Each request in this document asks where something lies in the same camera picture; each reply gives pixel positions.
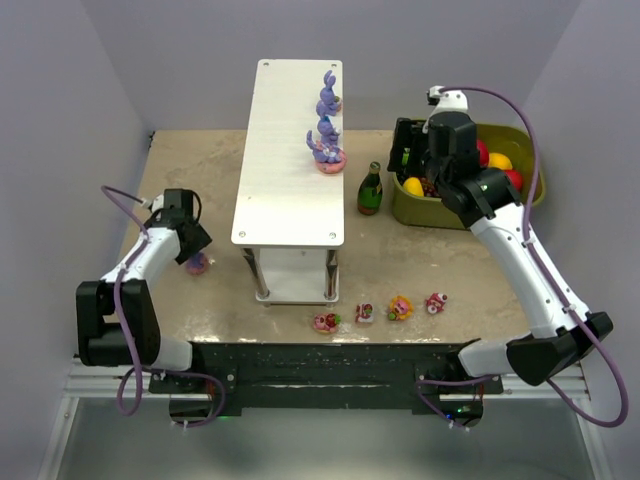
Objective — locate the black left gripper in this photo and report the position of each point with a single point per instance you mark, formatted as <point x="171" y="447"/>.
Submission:
<point x="195" y="240"/>

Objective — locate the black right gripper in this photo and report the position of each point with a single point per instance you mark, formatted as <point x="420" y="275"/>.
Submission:
<point x="400" y="145"/>

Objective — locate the purple bunny with blue bow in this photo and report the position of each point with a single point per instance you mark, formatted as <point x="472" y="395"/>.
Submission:
<point x="329" y="133"/>

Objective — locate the purple bunny with strawberry cake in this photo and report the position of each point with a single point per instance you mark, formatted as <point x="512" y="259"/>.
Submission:
<point x="329" y="104"/>

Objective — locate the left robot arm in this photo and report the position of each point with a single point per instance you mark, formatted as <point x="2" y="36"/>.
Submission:
<point x="116" y="320"/>

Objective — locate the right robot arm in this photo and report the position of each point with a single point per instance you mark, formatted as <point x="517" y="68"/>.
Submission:
<point x="562" y="328"/>

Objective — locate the white two-tier shelf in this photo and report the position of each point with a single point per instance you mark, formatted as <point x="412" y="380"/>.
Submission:
<point x="289" y="220"/>

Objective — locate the green toy lime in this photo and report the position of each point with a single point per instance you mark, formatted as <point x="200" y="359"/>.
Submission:
<point x="405" y="156"/>

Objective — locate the yellow toy mango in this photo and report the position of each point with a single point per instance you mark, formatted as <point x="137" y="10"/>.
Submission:
<point x="413" y="186"/>

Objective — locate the purple toy grape bunch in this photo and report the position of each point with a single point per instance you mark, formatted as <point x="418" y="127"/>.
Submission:
<point x="428" y="188"/>

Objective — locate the green glass bottle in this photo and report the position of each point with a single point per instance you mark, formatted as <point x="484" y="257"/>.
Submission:
<point x="370" y="191"/>

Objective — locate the olive green plastic bin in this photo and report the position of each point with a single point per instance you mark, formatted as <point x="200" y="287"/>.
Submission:
<point x="430" y="212"/>

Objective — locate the red toy dragon fruit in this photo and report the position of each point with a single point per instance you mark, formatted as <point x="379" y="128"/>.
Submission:
<point x="484" y="155"/>

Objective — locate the yellow toy lemon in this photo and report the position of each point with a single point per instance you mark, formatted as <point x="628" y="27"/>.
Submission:
<point x="500" y="161"/>

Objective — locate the red toy apple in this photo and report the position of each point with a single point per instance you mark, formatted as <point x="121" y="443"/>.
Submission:
<point x="515" y="178"/>

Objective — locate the red pink bear toy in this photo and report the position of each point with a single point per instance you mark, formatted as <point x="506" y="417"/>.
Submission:
<point x="436" y="303"/>

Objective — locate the pink yellow bear toy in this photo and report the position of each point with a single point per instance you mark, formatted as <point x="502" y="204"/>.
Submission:
<point x="399" y="309"/>

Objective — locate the red white strawberry toy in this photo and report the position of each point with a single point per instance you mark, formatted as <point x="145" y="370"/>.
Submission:
<point x="364" y="313"/>

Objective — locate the pink strawberry donut toy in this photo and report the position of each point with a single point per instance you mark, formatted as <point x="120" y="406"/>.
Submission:
<point x="326" y="323"/>

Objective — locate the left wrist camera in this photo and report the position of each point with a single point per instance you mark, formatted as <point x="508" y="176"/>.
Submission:
<point x="153" y="204"/>

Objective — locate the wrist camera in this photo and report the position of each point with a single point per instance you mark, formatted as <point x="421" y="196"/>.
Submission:
<point x="153" y="204"/>
<point x="443" y="100"/>

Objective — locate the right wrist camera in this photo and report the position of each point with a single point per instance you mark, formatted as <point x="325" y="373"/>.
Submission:
<point x="443" y="100"/>

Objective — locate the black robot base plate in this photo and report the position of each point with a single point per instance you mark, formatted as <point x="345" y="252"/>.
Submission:
<point x="381" y="376"/>

